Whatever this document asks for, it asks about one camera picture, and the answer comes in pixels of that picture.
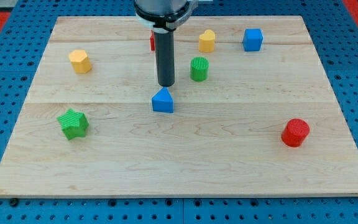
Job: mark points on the green star block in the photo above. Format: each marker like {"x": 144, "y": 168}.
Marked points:
{"x": 73, "y": 124}

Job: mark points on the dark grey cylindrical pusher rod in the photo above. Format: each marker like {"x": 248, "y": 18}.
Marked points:
{"x": 165, "y": 58}

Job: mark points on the yellow hexagon block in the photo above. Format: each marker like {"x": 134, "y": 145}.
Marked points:
{"x": 80, "y": 61}

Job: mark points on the light wooden board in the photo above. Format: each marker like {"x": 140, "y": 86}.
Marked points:
{"x": 223, "y": 139}

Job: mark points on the red block behind rod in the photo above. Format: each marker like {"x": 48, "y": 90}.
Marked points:
{"x": 152, "y": 41}

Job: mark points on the yellow heart block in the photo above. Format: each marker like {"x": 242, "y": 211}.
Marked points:
{"x": 206, "y": 41}

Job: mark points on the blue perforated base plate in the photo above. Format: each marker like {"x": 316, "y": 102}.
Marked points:
{"x": 22, "y": 42}

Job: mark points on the red cylinder block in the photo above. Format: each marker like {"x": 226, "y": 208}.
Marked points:
{"x": 295, "y": 132}

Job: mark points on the green cylinder block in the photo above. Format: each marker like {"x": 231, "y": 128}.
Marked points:
{"x": 199, "y": 69}

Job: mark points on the blue triangle block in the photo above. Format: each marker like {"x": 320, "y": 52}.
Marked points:
{"x": 162, "y": 101}

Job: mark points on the blue cube block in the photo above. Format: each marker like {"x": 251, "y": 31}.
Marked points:
{"x": 252, "y": 40}

